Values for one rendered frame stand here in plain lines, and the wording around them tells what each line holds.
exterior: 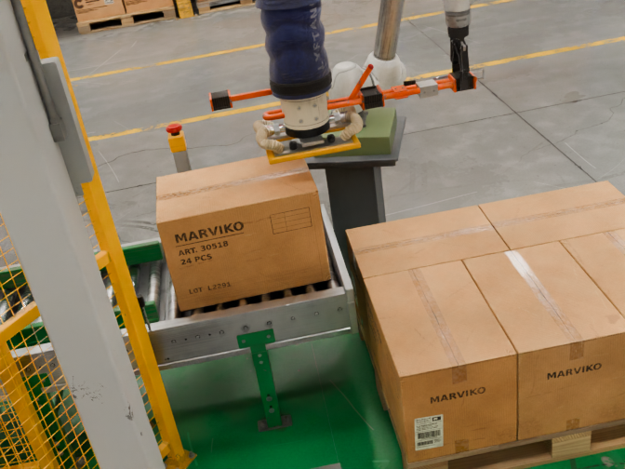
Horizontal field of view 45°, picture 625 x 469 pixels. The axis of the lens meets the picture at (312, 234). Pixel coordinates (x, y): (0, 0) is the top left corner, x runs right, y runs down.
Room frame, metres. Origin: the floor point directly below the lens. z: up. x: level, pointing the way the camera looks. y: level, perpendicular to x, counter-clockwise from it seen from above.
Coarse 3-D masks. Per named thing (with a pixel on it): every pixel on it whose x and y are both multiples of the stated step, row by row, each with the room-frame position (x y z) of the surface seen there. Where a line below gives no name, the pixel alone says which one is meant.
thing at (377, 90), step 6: (360, 90) 2.71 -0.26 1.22; (366, 90) 2.70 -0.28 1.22; (372, 90) 2.69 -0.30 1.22; (378, 90) 2.68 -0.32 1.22; (360, 96) 2.65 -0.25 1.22; (366, 96) 2.62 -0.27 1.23; (372, 96) 2.62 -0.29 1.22; (378, 96) 2.63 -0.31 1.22; (366, 102) 2.63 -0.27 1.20; (372, 102) 2.63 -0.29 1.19; (378, 102) 2.63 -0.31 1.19; (366, 108) 2.62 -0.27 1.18; (372, 108) 2.62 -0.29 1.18
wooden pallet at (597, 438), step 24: (360, 336) 2.79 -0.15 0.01; (384, 408) 2.30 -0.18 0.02; (576, 432) 1.91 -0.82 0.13; (600, 432) 1.99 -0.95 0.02; (624, 432) 1.97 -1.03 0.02; (456, 456) 1.88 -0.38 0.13; (480, 456) 1.96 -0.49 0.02; (504, 456) 1.95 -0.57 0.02; (528, 456) 1.93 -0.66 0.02; (552, 456) 1.90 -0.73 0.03; (576, 456) 1.91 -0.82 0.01
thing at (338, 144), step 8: (328, 136) 2.56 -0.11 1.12; (352, 136) 2.59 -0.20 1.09; (296, 144) 2.54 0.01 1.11; (320, 144) 2.55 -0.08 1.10; (328, 144) 2.54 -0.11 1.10; (336, 144) 2.53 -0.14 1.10; (344, 144) 2.53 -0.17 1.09; (352, 144) 2.52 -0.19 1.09; (360, 144) 2.52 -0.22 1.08; (272, 152) 2.56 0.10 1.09; (288, 152) 2.53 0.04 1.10; (296, 152) 2.52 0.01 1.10; (304, 152) 2.52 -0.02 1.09; (312, 152) 2.51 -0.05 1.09; (320, 152) 2.51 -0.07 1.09; (328, 152) 2.51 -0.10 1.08; (336, 152) 2.52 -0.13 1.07; (272, 160) 2.50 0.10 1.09; (280, 160) 2.50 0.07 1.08; (288, 160) 2.50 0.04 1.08
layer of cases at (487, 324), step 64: (576, 192) 2.88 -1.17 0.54; (384, 256) 2.60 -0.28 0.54; (448, 256) 2.53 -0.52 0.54; (512, 256) 2.46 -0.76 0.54; (576, 256) 2.39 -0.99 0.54; (384, 320) 2.18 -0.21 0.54; (448, 320) 2.12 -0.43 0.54; (512, 320) 2.07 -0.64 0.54; (576, 320) 2.02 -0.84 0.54; (384, 384) 2.21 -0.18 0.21; (448, 384) 1.88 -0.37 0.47; (512, 384) 1.90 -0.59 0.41; (576, 384) 1.91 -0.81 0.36; (448, 448) 1.88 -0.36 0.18
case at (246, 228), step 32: (256, 160) 2.83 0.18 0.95; (160, 192) 2.67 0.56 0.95; (192, 192) 2.63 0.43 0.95; (224, 192) 2.59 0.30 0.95; (256, 192) 2.55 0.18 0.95; (288, 192) 2.50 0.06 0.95; (160, 224) 2.43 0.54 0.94; (192, 224) 2.44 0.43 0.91; (224, 224) 2.45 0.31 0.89; (256, 224) 2.46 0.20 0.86; (288, 224) 2.47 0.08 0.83; (320, 224) 2.48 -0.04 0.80; (192, 256) 2.43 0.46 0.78; (224, 256) 2.44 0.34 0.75; (256, 256) 2.46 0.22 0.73; (288, 256) 2.47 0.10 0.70; (320, 256) 2.48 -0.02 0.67; (192, 288) 2.43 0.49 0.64; (224, 288) 2.44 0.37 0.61; (256, 288) 2.45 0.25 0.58
